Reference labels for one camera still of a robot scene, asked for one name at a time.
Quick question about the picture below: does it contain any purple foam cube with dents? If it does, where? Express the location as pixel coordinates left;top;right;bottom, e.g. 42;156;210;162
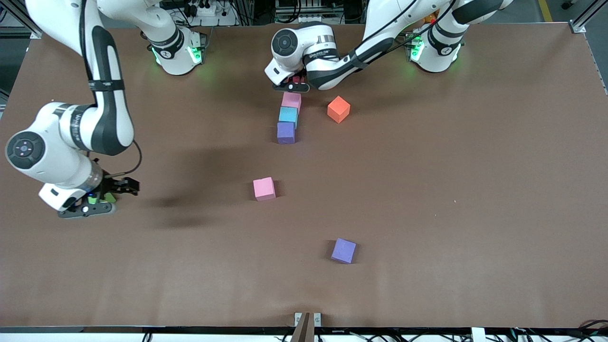
276;122;296;145

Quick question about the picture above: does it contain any light blue foam cube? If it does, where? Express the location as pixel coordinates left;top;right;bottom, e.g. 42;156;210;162
278;106;299;129

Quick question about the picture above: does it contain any light pink foam cube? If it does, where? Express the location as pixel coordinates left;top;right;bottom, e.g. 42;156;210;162
253;177;276;202
281;92;303;114

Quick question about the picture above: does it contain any brown table mat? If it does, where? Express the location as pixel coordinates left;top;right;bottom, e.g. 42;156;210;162
0;24;608;329

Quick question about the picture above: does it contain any white power strip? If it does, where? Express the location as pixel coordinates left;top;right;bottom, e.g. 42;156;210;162
183;0;238;27

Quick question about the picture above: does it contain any orange foam cube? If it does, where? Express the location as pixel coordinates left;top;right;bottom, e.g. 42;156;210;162
327;95;351;124

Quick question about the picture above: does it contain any smooth purple foam cube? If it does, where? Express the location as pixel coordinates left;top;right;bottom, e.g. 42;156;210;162
331;238;357;265

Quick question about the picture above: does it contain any grey equipment rack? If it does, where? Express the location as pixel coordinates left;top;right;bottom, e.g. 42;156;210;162
273;0;335;24

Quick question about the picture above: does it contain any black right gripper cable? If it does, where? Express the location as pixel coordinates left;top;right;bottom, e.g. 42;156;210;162
78;0;143;179

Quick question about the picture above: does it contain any aluminium frame profile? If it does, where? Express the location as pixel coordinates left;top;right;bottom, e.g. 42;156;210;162
0;0;43;39
570;0;608;34

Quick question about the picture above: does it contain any brown wooden post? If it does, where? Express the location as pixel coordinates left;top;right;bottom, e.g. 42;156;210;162
291;313;312;342

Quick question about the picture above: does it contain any silver mounting bracket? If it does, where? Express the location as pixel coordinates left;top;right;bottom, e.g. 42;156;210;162
294;312;323;328

